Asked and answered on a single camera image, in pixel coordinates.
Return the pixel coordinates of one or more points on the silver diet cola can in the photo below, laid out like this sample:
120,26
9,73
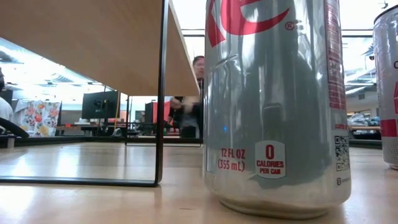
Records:
273,109

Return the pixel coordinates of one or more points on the white black-topped energy drink can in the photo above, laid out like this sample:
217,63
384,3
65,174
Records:
387,77

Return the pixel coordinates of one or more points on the red panel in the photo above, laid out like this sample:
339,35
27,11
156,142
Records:
166,116

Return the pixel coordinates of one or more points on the black monitor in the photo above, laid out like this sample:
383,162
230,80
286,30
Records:
148,113
99,104

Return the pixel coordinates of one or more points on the yellow pole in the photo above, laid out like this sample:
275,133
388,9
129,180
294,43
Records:
117,109

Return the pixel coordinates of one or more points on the floral cloth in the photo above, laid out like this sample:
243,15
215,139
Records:
38,118

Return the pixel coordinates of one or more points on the plastic-wrapped items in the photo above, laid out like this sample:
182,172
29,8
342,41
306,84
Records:
360,119

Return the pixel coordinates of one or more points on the wooden workbench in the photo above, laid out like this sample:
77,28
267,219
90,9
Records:
363,127

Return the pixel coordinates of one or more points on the black ceiling fixture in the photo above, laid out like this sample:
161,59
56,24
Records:
370,53

